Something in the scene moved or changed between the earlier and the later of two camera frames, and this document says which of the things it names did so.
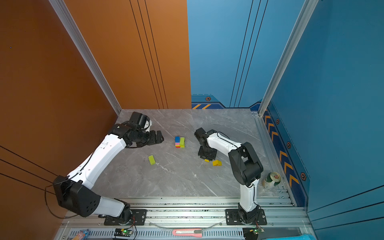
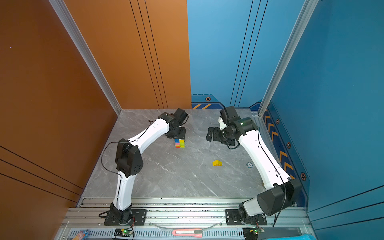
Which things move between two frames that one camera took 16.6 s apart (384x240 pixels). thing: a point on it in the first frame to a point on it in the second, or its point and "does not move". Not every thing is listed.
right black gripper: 211,157 to 216,137
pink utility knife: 192,232 does not move
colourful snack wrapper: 82,235 does not move
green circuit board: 122,232 does not move
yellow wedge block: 217,163 does not move
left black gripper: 153,139 to 182,136
